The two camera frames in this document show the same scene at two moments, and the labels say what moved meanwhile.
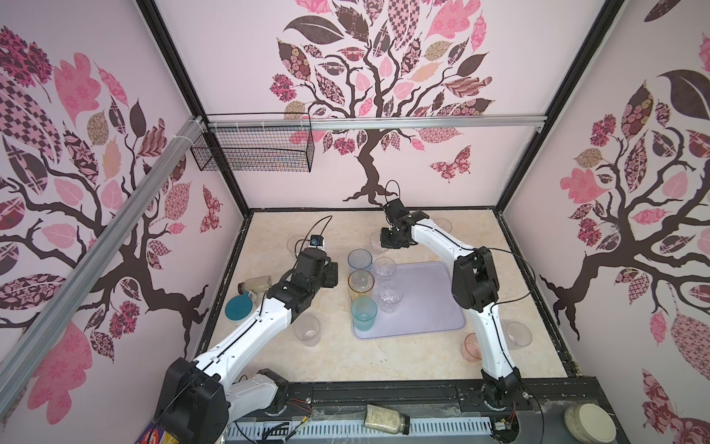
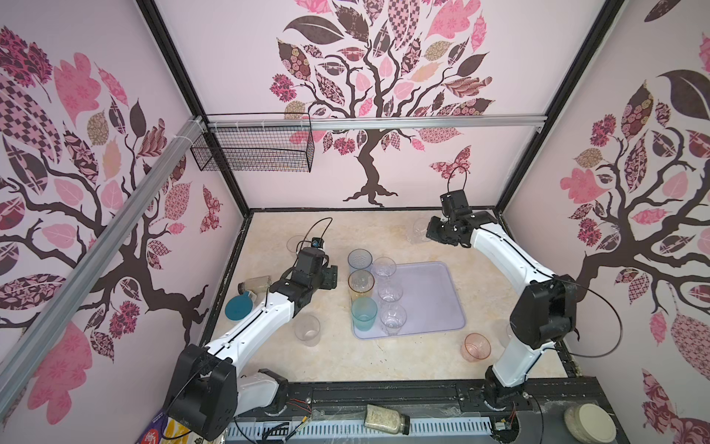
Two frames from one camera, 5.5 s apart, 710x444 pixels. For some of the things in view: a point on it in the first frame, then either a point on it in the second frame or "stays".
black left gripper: (331, 275) stays
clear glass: (375, 243) to (393, 317)
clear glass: (384, 267) stays
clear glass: (390, 294) stays
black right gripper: (385, 243) to (432, 233)
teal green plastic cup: (364, 314) stays
